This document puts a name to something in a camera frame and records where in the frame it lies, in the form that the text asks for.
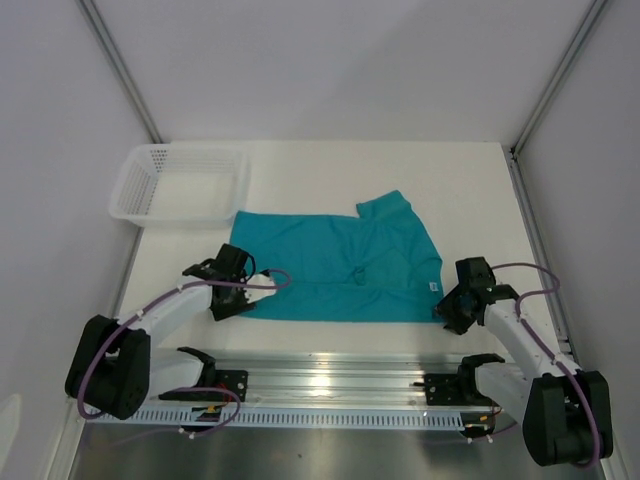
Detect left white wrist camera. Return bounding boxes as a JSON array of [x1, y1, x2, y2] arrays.
[[244, 272, 279, 303]]

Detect right aluminium frame post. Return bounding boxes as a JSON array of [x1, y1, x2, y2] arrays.
[[509, 0, 614, 158]]

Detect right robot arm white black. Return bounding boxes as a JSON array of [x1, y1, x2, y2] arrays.
[[434, 257, 614, 468]]

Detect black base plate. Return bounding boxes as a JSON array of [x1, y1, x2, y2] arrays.
[[159, 370, 249, 403], [412, 373, 483, 406]]

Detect right aluminium side rail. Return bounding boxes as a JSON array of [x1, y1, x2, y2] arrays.
[[504, 147, 576, 360]]

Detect teal t shirt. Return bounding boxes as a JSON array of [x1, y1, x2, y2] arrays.
[[230, 190, 443, 324]]

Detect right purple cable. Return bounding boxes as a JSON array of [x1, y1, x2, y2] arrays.
[[419, 260, 606, 469]]

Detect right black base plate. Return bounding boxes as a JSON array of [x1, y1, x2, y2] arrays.
[[412, 373, 483, 406]]

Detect aluminium frame post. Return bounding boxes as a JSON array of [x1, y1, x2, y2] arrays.
[[75, 0, 163, 144], [509, 0, 614, 158]]

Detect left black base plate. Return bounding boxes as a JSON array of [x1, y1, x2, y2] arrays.
[[159, 370, 249, 403]]

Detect left aluminium frame post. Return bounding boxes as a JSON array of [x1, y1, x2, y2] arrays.
[[75, 0, 163, 144]]

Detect white perforated plastic basket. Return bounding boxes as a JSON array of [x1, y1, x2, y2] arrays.
[[108, 143, 251, 229]]

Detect white slotted cable duct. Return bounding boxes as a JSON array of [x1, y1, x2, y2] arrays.
[[84, 407, 465, 432]]

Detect aluminium mounting rail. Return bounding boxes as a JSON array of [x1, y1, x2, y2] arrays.
[[144, 353, 531, 413]]

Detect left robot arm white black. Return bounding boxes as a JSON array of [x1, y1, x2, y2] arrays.
[[64, 244, 276, 420]]

